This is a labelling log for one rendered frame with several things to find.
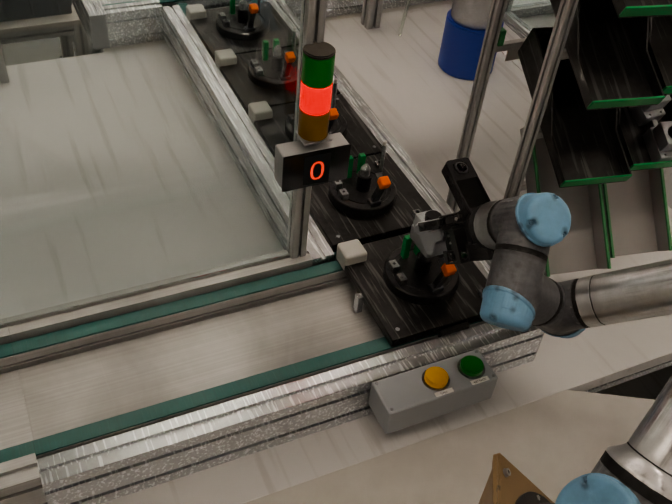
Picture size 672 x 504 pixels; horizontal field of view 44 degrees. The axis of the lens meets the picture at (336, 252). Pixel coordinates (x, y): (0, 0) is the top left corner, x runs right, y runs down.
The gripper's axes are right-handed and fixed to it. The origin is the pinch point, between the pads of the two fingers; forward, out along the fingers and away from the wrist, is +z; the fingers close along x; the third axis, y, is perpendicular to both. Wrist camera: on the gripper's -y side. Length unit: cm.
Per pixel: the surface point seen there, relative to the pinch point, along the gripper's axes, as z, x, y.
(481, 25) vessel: 58, 58, -45
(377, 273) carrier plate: 11.8, -7.2, 7.4
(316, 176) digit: 0.4, -18.9, -12.1
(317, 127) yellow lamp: -6.5, -19.3, -19.3
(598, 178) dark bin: -13.7, 26.3, -0.8
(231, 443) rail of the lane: 0, -43, 27
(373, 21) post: 93, 45, -59
